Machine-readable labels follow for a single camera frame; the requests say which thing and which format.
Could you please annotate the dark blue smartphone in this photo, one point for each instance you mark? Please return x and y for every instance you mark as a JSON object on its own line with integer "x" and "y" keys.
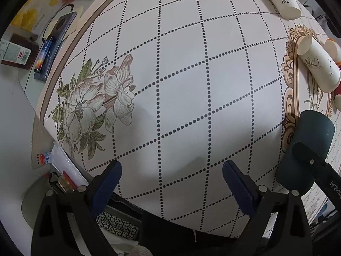
{"x": 60, "y": 24}

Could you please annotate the brown box white label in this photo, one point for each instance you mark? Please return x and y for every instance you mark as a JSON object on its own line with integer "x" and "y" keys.
{"x": 17, "y": 53}

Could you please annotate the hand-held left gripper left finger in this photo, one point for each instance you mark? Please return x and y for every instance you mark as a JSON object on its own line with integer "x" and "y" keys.
{"x": 108, "y": 182}

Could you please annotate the dark teal cup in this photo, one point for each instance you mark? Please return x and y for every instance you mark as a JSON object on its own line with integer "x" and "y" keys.
{"x": 311, "y": 130}

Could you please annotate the black white patterned pad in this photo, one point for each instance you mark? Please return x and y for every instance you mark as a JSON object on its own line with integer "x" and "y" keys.
{"x": 117, "y": 222}

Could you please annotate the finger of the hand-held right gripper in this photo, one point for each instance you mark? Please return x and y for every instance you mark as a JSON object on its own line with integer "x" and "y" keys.
{"x": 315, "y": 165}

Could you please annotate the clear plastic packet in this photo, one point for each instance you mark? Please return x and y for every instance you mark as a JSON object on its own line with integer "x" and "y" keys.
{"x": 65, "y": 166}

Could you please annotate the white orange paper cup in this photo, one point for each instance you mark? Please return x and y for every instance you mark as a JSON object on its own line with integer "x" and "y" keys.
{"x": 333, "y": 48}

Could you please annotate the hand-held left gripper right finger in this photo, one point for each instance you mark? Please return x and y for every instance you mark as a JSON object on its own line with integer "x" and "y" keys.
{"x": 239, "y": 185}

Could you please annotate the white floral checked tablecloth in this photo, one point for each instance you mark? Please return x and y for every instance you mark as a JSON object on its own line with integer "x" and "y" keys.
{"x": 186, "y": 85}

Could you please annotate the white paper cup bird drawing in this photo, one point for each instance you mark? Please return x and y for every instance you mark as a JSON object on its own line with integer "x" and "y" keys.
{"x": 318, "y": 61}

